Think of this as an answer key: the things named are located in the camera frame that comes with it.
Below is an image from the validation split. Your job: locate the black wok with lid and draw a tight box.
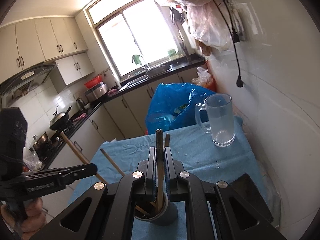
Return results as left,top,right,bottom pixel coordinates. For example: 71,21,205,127
49,105,72,131

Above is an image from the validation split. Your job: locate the pink translucent plastic bag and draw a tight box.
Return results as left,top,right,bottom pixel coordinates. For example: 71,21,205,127
187,1,232,56

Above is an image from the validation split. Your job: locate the left hand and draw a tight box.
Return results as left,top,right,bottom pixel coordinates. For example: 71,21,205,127
1,198,47,239

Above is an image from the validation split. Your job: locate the blue plastic bag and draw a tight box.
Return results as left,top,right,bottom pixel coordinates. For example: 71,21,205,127
145,83,215,134

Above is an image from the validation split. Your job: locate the dark wooden chopstick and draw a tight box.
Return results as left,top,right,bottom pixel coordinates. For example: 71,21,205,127
156,129,164,213

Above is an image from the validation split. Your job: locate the silver rice cooker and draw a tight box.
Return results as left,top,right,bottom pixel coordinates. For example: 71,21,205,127
85,82,108,102

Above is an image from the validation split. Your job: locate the clear glass mug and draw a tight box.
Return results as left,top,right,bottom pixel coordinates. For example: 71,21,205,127
195,93,235,147

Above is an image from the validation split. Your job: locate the steel cooking pot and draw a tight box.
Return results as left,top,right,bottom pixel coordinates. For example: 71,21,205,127
33,132,52,156

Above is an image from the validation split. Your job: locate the black range hood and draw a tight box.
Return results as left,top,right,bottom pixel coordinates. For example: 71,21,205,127
1,63,57,108

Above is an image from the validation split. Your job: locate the electric kettle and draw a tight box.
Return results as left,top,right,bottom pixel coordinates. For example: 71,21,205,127
76,98,86,112

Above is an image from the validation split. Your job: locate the black power cable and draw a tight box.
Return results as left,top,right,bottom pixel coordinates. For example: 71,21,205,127
212,0,245,88

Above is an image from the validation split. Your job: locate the blue towel table cover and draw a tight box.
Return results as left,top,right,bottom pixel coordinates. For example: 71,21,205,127
68,116,276,240

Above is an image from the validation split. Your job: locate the steel kitchen sink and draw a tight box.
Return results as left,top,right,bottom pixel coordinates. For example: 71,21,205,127
120,64,174,91

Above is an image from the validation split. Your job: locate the dark round chopstick holder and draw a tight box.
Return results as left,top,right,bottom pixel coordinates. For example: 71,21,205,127
135,194,178,226

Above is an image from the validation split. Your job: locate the long wooden stick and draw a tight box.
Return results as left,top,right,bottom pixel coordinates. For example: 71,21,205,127
60,131,110,184

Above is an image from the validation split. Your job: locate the kitchen window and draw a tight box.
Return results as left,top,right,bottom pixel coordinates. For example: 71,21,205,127
84,0,195,80

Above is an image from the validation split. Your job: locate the red plastic basin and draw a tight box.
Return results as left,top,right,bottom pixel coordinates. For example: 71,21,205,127
85,76,102,89

